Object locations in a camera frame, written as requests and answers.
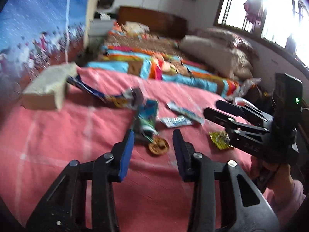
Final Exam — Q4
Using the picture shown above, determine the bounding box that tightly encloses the foil snack packet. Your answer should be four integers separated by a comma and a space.
132, 99, 160, 139

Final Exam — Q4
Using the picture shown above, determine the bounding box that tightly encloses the yellow snack packet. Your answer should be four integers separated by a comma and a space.
209, 130, 234, 150

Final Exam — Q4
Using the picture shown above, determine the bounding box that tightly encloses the pink hanging garment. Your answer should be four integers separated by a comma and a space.
244, 0, 263, 33

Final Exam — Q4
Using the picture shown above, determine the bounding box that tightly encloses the person's right forearm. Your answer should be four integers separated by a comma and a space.
266, 180, 306, 225

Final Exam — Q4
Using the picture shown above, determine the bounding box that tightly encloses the white nightstand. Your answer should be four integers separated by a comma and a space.
90, 17, 116, 44

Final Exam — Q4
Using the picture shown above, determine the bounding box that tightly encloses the brown wooden headboard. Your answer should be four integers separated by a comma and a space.
117, 6, 189, 40

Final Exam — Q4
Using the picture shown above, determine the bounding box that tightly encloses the pink checked bed sheet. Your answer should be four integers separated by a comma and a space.
0, 66, 268, 230

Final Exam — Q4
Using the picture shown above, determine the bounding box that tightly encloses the folded beige quilt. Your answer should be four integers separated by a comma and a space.
180, 35, 254, 79

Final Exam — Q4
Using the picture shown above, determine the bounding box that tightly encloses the person's right hand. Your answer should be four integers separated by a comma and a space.
250, 157, 294, 194

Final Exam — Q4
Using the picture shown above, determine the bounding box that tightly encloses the long dark blue snack wrapper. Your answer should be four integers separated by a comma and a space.
67, 75, 132, 108

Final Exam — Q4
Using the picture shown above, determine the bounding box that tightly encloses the white blue candy wrapper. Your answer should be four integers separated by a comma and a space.
160, 115, 194, 128
166, 101, 205, 124

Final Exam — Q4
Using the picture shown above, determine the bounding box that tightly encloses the red plastic bucket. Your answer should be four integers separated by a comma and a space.
232, 97, 256, 108

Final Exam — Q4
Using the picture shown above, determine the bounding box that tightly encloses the barred window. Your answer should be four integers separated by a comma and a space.
214, 0, 309, 68

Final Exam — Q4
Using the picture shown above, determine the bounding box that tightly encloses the white plastic bag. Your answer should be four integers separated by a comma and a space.
238, 77, 262, 97

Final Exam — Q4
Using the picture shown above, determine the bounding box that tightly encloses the blue polka dot fabric wardrobe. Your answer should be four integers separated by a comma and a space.
0, 0, 97, 83

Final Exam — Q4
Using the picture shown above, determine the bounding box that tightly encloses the crumpled plastic bag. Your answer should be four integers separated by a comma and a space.
123, 22, 150, 34

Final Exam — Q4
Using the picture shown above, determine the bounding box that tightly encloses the thick old book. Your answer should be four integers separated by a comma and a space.
20, 62, 79, 112

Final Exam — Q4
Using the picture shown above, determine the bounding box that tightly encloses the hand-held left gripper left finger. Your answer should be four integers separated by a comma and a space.
26, 129, 136, 232

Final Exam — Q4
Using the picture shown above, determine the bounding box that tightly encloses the brown apple core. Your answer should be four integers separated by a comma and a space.
148, 136, 170, 156

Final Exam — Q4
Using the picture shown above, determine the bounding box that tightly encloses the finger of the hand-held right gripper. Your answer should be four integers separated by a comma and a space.
203, 108, 269, 155
216, 100, 273, 126

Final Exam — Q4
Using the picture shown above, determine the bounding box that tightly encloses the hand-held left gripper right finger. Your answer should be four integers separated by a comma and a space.
172, 129, 280, 232

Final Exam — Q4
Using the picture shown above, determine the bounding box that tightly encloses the colourful patterned bed sheet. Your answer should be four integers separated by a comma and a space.
86, 22, 242, 96

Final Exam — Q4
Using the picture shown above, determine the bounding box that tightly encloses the floral pillow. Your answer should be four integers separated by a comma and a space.
193, 28, 260, 61

